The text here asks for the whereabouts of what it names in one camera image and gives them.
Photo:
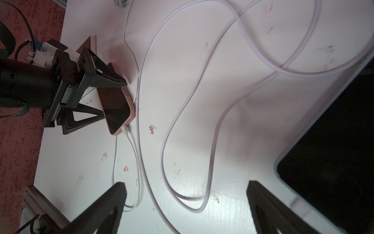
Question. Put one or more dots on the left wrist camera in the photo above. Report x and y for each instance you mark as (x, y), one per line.
(44, 54)

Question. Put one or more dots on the dark book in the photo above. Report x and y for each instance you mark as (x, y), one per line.
(90, 43)

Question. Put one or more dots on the green-edged black phone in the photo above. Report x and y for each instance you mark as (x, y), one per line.
(328, 165)

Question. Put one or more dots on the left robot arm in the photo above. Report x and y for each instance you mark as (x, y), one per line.
(55, 83)

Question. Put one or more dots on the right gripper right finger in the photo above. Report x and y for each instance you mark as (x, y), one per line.
(270, 215)

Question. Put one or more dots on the aluminium rail frame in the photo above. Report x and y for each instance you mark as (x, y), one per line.
(39, 215)

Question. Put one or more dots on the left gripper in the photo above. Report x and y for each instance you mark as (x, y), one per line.
(62, 84)

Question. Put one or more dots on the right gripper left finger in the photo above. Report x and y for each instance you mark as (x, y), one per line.
(103, 216)

